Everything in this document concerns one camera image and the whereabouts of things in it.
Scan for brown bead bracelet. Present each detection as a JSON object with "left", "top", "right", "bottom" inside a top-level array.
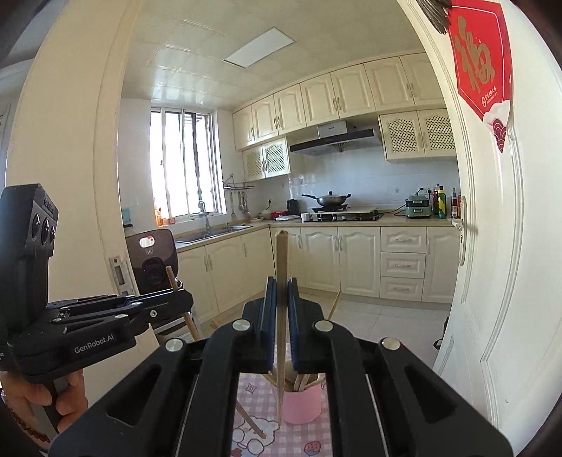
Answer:
[{"left": 0, "top": 393, "right": 51, "bottom": 451}]

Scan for red paper door decoration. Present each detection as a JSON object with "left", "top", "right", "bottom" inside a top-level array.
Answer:
[{"left": 449, "top": 0, "right": 514, "bottom": 154}]

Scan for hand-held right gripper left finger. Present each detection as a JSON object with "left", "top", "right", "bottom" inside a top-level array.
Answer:
[{"left": 48, "top": 276, "right": 278, "bottom": 457}]

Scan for cream upper kitchen cabinets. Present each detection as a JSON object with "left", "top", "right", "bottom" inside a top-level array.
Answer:
[{"left": 232, "top": 53, "right": 457, "bottom": 181}]

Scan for dark chair with metal frame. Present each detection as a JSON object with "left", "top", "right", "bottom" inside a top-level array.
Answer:
[{"left": 125, "top": 228, "right": 203, "bottom": 346}]

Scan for cream kitchen cabinets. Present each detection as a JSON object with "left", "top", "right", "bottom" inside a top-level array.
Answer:
[
  {"left": 232, "top": 53, "right": 457, "bottom": 181},
  {"left": 175, "top": 225, "right": 461, "bottom": 323}
]

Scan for ceiling light panel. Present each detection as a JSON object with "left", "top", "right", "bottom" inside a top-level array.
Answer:
[{"left": 222, "top": 26, "right": 296, "bottom": 70}]

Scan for green countertop appliance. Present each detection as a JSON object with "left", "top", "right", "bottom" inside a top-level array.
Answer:
[{"left": 405, "top": 193, "right": 433, "bottom": 219}]

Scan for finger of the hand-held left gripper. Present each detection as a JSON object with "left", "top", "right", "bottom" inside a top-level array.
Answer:
[
  {"left": 52, "top": 306, "right": 159, "bottom": 337},
  {"left": 47, "top": 290, "right": 195, "bottom": 315}
]

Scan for kitchen window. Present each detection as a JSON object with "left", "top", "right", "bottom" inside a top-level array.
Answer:
[{"left": 150, "top": 108, "right": 224, "bottom": 225}]

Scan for range hood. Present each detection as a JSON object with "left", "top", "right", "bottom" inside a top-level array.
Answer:
[{"left": 289, "top": 122, "right": 384, "bottom": 156}]

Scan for person's left hand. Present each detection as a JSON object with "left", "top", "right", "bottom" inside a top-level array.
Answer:
[{"left": 0, "top": 369, "right": 87, "bottom": 434}]

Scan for pink checked tablecloth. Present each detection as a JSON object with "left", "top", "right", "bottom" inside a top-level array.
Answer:
[{"left": 229, "top": 373, "right": 336, "bottom": 457}]

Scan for cream door frame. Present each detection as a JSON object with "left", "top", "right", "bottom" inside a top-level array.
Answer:
[{"left": 4, "top": 0, "right": 145, "bottom": 317}]

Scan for bunch of wooden chopsticks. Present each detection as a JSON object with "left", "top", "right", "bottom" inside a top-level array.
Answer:
[{"left": 208, "top": 292, "right": 341, "bottom": 394}]

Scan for hanging utensil rack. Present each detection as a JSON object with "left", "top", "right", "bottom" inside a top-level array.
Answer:
[{"left": 222, "top": 173, "right": 255, "bottom": 220}]

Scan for cream lower kitchen cabinets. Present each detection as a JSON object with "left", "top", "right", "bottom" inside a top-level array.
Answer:
[{"left": 175, "top": 225, "right": 461, "bottom": 323}]

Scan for dark hanging object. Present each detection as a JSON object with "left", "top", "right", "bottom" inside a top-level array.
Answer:
[{"left": 415, "top": 0, "right": 453, "bottom": 35}]

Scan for metal wok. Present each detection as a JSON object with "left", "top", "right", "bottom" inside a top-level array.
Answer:
[{"left": 301, "top": 191, "right": 352, "bottom": 208}]

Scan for long wooden chopstick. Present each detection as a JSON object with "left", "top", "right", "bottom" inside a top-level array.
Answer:
[
  {"left": 274, "top": 230, "right": 289, "bottom": 430},
  {"left": 165, "top": 265, "right": 267, "bottom": 440}
]

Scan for pink cup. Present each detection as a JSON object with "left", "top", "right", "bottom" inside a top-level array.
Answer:
[{"left": 276, "top": 373, "right": 324, "bottom": 425}]

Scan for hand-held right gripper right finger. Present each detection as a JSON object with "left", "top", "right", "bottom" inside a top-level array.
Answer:
[{"left": 287, "top": 277, "right": 514, "bottom": 457}]

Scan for gas stove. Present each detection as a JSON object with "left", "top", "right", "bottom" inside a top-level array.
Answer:
[{"left": 303, "top": 210, "right": 384, "bottom": 223}]

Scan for white panelled door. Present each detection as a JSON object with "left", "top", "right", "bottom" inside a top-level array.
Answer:
[{"left": 397, "top": 0, "right": 562, "bottom": 453}]

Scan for metal door strike plate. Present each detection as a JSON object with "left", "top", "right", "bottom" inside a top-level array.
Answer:
[{"left": 109, "top": 256, "right": 135, "bottom": 296}]

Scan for steel kitchen sink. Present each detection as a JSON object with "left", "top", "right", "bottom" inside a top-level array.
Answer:
[{"left": 176, "top": 225, "right": 253, "bottom": 243}]

